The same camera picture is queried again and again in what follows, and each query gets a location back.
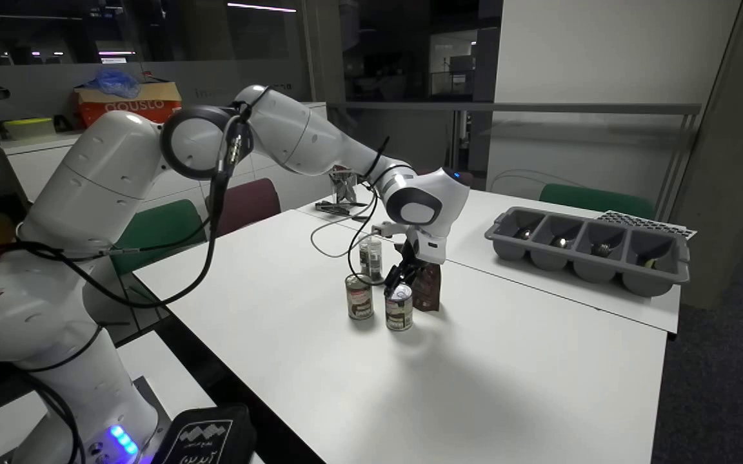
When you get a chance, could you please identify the brown paper bag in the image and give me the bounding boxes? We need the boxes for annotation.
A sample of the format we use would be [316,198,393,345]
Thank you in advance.
[412,264,440,312]

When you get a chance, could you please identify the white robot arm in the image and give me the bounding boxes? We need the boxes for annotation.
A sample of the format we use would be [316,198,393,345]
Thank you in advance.
[0,85,468,464]

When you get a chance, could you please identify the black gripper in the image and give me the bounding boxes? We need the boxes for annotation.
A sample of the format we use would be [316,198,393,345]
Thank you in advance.
[384,242,421,290]

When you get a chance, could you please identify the green chair far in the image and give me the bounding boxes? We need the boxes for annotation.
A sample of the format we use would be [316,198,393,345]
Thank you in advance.
[538,183,655,219]

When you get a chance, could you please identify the maroon chair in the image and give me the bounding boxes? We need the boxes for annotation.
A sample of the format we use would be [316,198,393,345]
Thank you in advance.
[215,179,280,234]

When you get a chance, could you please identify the small glass jar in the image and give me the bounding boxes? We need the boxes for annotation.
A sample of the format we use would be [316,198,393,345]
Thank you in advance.
[357,237,381,282]

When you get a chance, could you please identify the green chair near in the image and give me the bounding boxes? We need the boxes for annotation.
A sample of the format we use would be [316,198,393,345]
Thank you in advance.
[114,198,204,274]

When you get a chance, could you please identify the tin can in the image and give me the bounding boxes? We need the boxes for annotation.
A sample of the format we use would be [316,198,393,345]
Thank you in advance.
[346,276,374,321]
[384,285,412,330]

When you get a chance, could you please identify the grey cutlery tray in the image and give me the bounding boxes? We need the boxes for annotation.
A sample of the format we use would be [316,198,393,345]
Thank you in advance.
[485,207,691,298]

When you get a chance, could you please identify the black control box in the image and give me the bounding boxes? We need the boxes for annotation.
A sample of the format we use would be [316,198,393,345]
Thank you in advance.
[152,407,257,464]

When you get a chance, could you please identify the green chair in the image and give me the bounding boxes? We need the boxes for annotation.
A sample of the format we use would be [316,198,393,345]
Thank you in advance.
[114,198,204,274]
[538,183,655,219]

